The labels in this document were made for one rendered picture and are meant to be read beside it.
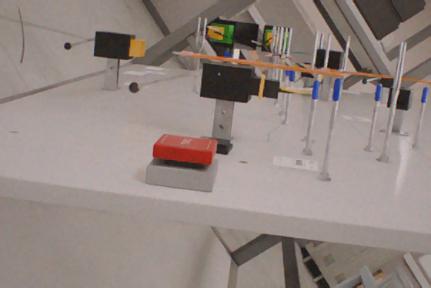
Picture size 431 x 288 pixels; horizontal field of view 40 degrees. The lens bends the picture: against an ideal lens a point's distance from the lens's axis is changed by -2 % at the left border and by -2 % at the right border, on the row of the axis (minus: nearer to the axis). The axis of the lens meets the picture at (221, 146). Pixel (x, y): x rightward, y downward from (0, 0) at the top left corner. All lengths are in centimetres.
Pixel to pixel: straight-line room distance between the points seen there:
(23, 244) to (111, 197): 37
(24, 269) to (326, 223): 45
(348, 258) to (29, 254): 738
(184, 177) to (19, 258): 37
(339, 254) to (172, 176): 760
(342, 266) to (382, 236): 763
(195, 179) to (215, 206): 4
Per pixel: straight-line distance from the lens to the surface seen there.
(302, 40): 833
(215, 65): 69
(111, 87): 107
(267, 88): 69
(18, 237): 83
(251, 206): 47
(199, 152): 49
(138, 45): 105
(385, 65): 174
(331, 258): 807
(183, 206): 47
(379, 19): 178
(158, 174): 50
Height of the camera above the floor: 121
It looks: 9 degrees down
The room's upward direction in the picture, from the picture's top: 58 degrees clockwise
